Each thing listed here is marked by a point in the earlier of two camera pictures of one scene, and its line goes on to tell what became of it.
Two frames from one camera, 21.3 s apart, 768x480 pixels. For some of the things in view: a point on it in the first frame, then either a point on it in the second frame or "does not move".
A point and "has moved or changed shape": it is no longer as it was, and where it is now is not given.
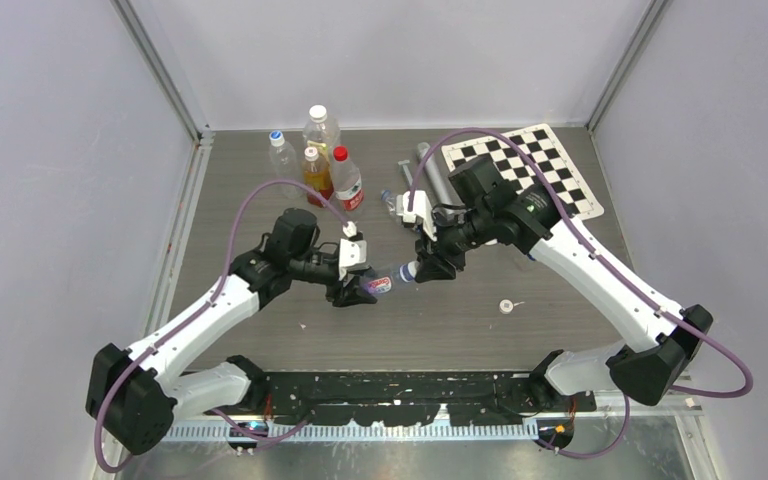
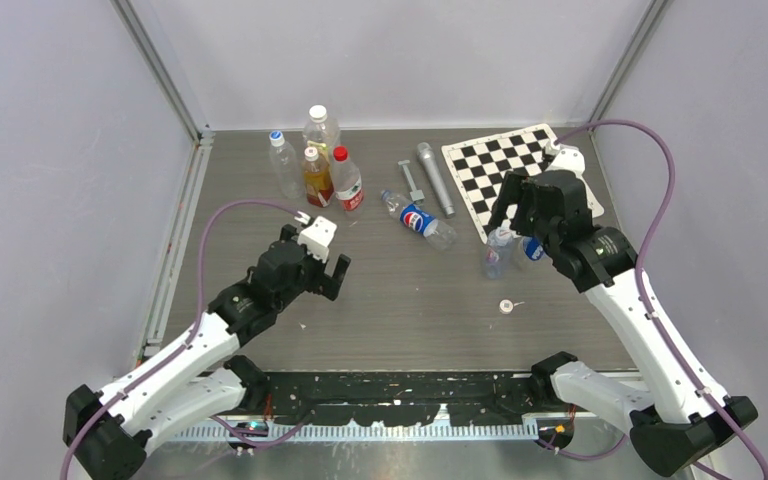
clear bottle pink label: (376, 282) -> (499, 242)
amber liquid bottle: (316, 174) does not move
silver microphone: (434, 175) does not move
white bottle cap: (506, 306) does not move
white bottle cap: (412, 267) has moved or changed shape
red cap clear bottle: (346, 179) does not move
